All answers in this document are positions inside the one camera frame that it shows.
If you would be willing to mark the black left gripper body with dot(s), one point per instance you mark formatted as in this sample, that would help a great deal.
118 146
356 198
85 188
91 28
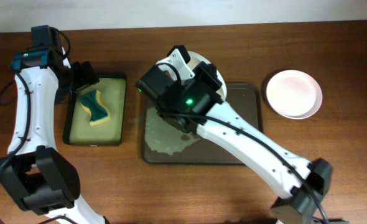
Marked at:
78 79

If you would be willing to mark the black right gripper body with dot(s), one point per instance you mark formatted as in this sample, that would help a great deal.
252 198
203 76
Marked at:
203 73

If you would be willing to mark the green yellow sponge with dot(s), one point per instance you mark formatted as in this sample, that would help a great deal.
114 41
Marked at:
92 104

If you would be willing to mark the cream plastic plate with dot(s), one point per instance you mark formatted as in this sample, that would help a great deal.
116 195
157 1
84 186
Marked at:
219 85

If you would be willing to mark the pink plastic plate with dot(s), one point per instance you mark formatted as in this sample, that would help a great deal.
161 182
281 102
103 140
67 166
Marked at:
293 94

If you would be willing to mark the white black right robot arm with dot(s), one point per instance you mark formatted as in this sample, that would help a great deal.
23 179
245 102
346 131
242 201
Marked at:
300 184

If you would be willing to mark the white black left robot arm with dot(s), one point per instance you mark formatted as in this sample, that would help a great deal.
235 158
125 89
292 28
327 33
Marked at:
34 174

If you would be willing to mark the black tray with soapy water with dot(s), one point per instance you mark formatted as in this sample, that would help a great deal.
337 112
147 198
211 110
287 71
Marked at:
78 132

